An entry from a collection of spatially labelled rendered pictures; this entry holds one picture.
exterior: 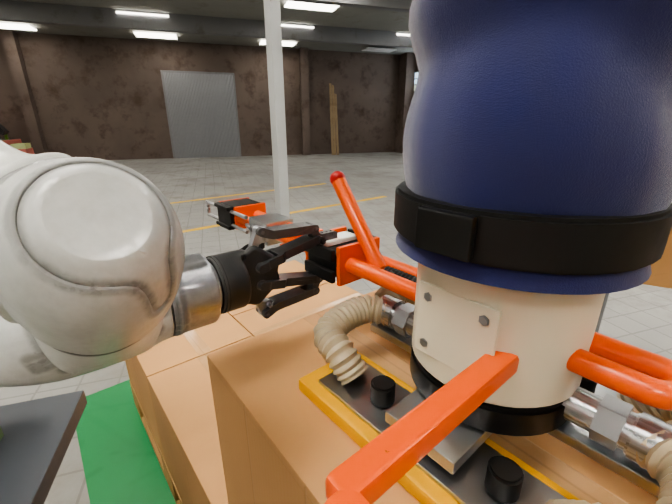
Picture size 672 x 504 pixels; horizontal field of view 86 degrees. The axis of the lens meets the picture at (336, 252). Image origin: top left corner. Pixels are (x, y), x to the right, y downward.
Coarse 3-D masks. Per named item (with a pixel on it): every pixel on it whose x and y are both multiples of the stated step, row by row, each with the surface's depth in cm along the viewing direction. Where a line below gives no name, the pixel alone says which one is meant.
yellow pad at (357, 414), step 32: (320, 384) 45; (352, 384) 44; (384, 384) 40; (352, 416) 40; (384, 416) 39; (480, 448) 35; (416, 480) 33; (448, 480) 32; (480, 480) 32; (512, 480) 29; (544, 480) 33
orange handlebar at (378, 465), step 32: (384, 256) 52; (576, 352) 31; (608, 352) 32; (640, 352) 31; (448, 384) 27; (480, 384) 27; (608, 384) 29; (640, 384) 27; (416, 416) 24; (448, 416) 24; (384, 448) 22; (416, 448) 22; (352, 480) 20; (384, 480) 20
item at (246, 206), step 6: (240, 198) 85; (246, 198) 85; (228, 204) 79; (234, 204) 79; (240, 204) 79; (246, 204) 79; (252, 204) 79; (258, 204) 79; (264, 204) 80; (234, 210) 76; (240, 210) 77; (246, 210) 78; (252, 210) 79; (264, 210) 81; (234, 216) 77; (234, 222) 78
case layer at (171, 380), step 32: (288, 288) 187; (320, 288) 187; (224, 320) 157; (256, 320) 157; (288, 320) 157; (160, 352) 135; (192, 352) 135; (160, 384) 119; (192, 384) 119; (160, 416) 117; (192, 416) 106; (160, 448) 138; (192, 448) 96; (192, 480) 95; (224, 480) 87
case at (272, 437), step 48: (288, 336) 58; (240, 384) 47; (288, 384) 47; (240, 432) 48; (288, 432) 40; (336, 432) 40; (240, 480) 53; (288, 480) 37; (576, 480) 35; (624, 480) 35
